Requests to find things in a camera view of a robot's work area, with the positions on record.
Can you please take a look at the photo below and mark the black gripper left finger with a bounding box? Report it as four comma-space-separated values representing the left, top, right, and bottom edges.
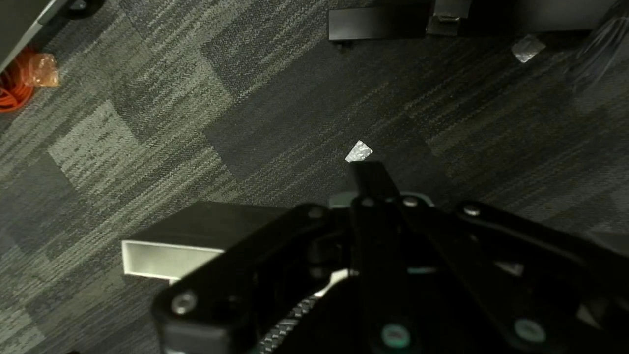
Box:
151, 160, 377, 354

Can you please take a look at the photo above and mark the orange plastic bundle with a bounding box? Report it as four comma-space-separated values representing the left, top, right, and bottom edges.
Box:
0, 46, 62, 115

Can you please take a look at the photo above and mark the grey braided cable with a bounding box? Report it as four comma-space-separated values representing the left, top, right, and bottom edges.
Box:
255, 267, 359, 354

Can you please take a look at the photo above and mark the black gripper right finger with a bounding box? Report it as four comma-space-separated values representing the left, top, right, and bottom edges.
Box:
373, 160, 629, 354

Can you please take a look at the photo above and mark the white paper scrap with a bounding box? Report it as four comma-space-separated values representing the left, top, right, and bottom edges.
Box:
509, 33, 548, 66
343, 137, 375, 164

